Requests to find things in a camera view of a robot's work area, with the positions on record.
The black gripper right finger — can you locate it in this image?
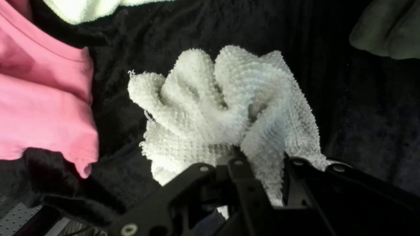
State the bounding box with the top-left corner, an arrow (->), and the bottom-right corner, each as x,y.
284,156 -> 420,236

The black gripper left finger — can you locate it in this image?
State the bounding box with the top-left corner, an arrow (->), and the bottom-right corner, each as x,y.
104,156 -> 273,236

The white knitted towel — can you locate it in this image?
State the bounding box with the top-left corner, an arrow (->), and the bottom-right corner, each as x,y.
127,46 -> 331,206

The dark green cloth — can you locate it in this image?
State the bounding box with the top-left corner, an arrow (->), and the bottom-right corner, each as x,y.
349,0 -> 420,60

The pink shirt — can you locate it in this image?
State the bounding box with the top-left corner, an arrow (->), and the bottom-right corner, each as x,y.
0,0 -> 98,178

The light green cloth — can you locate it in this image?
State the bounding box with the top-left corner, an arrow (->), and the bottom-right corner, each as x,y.
43,0 -> 173,25

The black table cloth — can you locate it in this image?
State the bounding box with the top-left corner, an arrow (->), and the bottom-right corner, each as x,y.
1,0 -> 420,236

